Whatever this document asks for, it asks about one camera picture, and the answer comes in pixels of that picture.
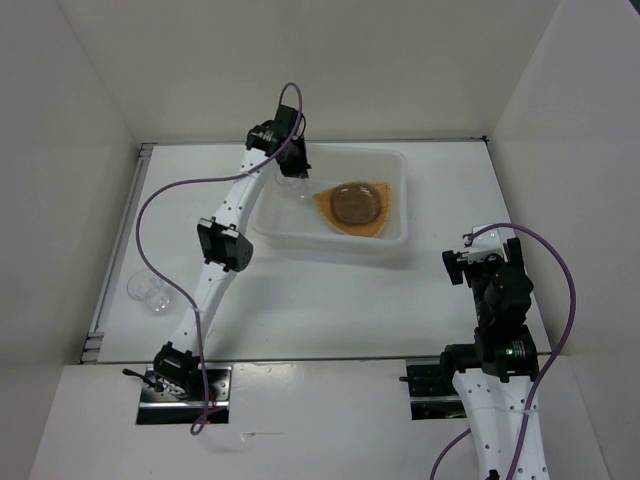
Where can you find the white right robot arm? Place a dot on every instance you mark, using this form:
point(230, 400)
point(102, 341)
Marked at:
point(494, 374)

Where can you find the clear glass cup front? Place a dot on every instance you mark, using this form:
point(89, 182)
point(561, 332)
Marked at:
point(146, 287)

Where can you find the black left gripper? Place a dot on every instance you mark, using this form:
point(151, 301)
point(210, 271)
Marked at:
point(301, 168)

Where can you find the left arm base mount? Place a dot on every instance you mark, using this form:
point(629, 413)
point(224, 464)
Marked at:
point(161, 403)

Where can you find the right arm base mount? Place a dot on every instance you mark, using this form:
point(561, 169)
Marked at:
point(431, 395)

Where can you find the translucent plastic bin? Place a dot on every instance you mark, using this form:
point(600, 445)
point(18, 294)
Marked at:
point(286, 223)

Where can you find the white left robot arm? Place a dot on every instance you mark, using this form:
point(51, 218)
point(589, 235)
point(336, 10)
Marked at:
point(274, 145)

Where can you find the clear glass cup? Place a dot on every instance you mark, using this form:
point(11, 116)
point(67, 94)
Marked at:
point(294, 188)
point(146, 287)

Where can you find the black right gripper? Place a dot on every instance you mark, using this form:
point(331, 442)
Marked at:
point(454, 268)

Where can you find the woven bamboo fan tray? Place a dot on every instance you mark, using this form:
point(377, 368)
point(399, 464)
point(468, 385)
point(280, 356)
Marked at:
point(371, 230)

